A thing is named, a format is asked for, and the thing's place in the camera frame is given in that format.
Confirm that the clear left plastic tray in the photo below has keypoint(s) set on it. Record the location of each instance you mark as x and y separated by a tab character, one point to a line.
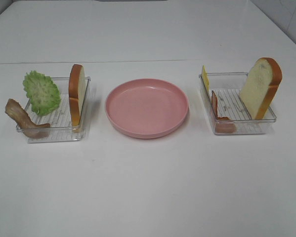
61	129

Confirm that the yellow cheese slice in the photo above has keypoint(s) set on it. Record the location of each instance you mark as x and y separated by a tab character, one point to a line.
205	78

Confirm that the clear plastic tray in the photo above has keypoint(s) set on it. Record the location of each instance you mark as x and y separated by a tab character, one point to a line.
61	129
227	87

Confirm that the bread slice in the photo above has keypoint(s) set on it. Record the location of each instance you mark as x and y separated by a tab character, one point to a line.
261	86
76	91

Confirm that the pink round plate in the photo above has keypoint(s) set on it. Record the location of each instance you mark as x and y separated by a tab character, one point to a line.
146	108

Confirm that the brown bacon strip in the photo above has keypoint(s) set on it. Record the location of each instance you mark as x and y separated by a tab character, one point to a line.
21	117

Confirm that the red bacon strip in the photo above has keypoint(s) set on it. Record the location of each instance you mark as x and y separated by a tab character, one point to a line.
223	124

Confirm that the green lettuce leaf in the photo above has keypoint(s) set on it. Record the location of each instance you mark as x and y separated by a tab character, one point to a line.
42	92

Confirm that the clear right plastic tray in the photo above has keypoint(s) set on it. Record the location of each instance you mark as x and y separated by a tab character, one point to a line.
227	87

